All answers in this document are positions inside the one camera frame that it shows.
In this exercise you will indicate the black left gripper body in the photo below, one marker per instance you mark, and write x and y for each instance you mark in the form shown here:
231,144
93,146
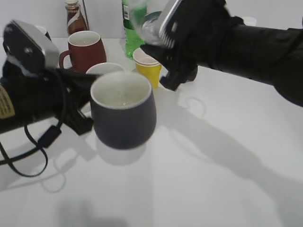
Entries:
40,97

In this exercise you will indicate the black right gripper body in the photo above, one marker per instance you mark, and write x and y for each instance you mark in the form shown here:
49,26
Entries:
202,25

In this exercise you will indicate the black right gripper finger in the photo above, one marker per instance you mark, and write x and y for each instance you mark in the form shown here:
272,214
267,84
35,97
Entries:
163,55

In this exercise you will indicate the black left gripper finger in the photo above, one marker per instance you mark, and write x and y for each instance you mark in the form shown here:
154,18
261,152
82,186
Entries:
77,79

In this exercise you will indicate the clear plastic juice bottle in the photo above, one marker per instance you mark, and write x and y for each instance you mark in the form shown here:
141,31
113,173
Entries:
146,27

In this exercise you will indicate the dark grey round mug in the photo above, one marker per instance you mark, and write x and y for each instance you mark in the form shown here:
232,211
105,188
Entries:
123,109

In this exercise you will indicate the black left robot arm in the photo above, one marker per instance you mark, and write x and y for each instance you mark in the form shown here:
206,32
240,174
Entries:
7,106

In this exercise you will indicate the white mug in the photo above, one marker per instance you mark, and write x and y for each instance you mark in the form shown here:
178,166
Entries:
104,68

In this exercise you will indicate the red brown mug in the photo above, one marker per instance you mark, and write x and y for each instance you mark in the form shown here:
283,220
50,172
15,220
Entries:
85,49

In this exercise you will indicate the black tall mug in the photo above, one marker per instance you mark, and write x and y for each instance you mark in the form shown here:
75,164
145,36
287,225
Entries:
43,31

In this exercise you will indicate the yellow paper cup stack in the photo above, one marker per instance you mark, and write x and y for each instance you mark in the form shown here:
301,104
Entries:
147,66

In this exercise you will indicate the white paper cup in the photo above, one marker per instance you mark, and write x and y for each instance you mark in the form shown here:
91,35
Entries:
249,21

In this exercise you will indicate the green plastic soda bottle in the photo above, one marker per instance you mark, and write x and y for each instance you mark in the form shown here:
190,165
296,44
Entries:
133,40

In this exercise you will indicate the brown coffee drink bottle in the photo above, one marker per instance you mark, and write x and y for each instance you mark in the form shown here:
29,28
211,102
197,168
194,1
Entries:
75,19

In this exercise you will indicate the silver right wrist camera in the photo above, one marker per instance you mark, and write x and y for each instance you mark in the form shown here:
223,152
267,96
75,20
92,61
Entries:
166,25

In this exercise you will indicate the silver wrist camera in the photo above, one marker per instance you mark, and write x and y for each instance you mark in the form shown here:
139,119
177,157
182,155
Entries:
166,25
31,48

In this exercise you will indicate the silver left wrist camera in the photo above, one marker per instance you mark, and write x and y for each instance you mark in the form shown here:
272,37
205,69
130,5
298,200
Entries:
31,48

